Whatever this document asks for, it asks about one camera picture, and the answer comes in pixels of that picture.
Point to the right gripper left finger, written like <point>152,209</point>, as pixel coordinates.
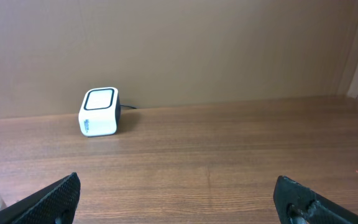
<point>56,203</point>

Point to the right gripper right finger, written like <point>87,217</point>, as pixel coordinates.
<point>296,203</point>

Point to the white barcode scanner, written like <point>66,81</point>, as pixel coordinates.
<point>100,112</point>

